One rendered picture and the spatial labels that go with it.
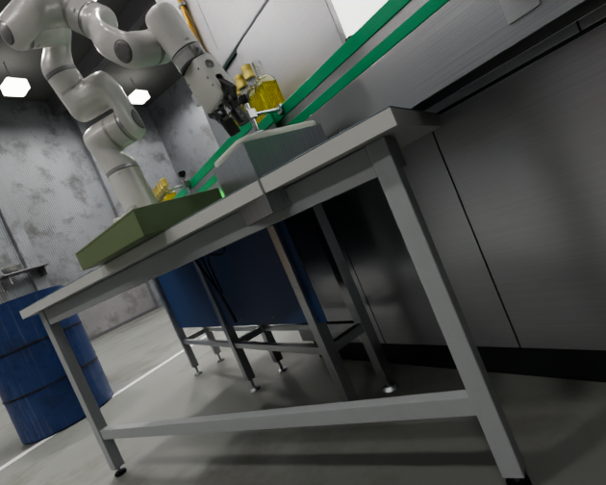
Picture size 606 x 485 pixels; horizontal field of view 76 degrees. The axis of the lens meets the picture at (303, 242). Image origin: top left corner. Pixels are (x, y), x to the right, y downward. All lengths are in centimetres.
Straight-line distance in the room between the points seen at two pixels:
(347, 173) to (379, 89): 22
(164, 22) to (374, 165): 55
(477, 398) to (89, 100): 118
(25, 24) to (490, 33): 99
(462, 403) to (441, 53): 66
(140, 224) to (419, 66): 70
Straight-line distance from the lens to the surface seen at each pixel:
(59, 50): 133
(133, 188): 121
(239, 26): 161
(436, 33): 82
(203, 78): 95
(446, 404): 88
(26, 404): 327
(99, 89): 125
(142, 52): 100
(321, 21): 127
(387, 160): 73
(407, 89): 86
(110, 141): 125
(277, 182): 79
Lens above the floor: 63
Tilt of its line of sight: 2 degrees down
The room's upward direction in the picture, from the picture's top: 23 degrees counter-clockwise
